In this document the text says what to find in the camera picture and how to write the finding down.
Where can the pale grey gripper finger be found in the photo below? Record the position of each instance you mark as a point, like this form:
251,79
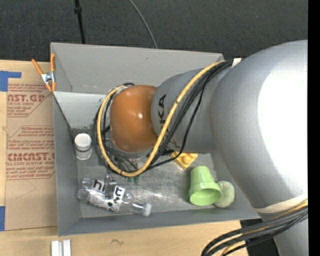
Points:
110,187

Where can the clear plastic bottle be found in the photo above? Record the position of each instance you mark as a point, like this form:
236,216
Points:
100,198

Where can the clear jar with white lid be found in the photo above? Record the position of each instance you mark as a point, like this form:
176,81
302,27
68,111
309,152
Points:
83,146

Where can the yellow toy brick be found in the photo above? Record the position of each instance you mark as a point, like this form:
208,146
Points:
186,160

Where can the light green plastic cup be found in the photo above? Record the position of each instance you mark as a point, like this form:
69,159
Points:
202,185

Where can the brown cardboard board red print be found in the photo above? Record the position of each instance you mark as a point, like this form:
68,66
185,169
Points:
27,140

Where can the grey metal bin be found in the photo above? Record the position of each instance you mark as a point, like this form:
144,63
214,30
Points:
155,67

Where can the pale green round sponge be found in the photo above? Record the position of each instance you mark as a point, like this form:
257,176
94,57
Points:
227,196

